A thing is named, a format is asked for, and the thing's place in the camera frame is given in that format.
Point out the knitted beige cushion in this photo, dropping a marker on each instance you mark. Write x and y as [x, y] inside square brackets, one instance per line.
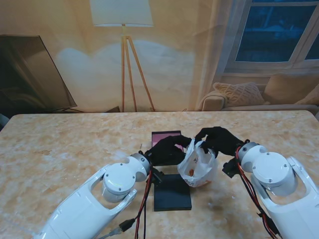
[239, 94]

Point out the chocolate mini donut orange sprinkles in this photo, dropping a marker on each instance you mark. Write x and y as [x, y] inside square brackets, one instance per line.
[191, 172]

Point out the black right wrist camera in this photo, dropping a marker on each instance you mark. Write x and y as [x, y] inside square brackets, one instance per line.
[230, 168]

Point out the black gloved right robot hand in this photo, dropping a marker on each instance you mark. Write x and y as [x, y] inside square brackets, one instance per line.
[221, 143]

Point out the black flat box lid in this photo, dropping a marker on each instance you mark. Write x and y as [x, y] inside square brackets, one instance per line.
[172, 196]

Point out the black gift box pink inside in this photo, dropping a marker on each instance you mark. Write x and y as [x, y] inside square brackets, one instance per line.
[163, 137]

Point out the beige sofa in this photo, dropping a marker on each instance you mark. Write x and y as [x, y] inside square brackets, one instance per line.
[286, 87]

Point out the white framed window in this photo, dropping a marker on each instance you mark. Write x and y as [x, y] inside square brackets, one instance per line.
[269, 32]

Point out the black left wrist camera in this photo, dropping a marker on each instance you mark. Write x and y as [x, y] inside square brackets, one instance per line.
[157, 177]

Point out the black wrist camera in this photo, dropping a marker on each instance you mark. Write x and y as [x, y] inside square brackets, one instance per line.
[230, 168]
[157, 177]

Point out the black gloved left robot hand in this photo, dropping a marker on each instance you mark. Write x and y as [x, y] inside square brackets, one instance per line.
[167, 150]

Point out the dark flat television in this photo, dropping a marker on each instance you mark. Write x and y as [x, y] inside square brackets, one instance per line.
[25, 74]

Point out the tripod floor lamp white shade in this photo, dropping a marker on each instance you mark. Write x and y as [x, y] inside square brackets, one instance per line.
[122, 12]

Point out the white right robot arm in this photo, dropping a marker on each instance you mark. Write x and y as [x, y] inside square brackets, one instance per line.
[276, 179]

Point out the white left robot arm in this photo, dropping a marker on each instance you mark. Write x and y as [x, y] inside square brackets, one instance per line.
[99, 199]

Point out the white plastic bag orange print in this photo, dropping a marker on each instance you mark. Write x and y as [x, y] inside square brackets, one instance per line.
[199, 166]

